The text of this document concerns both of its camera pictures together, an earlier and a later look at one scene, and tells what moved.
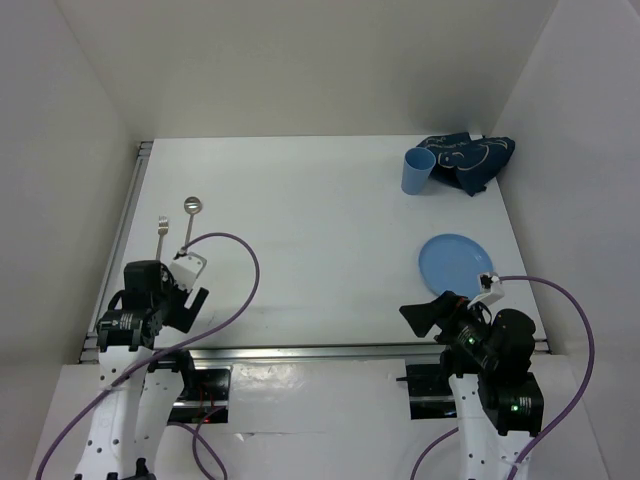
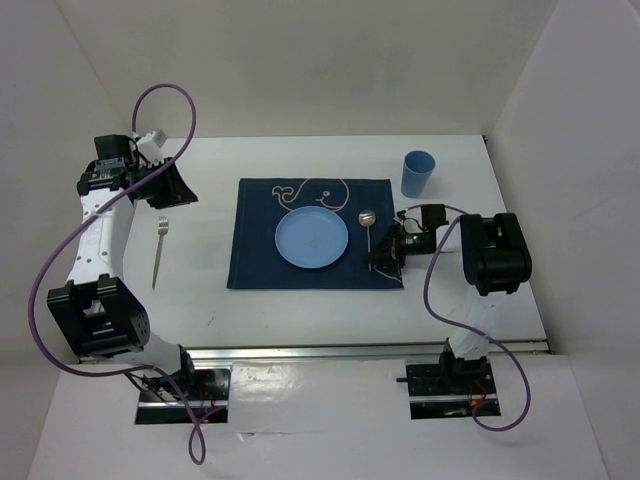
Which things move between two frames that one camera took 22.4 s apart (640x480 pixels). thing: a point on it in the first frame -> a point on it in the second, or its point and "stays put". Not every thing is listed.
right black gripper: x=421 y=316 -> x=389 y=253
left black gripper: x=182 y=318 -> x=176 y=192
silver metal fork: x=163 y=227 stays put
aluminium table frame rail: x=225 y=354 stays put
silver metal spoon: x=192 y=206 -> x=367 y=218
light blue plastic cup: x=418 y=164 stays put
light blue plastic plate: x=453 y=263 -> x=311 y=236
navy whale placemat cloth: x=467 y=163 -> x=366 y=205
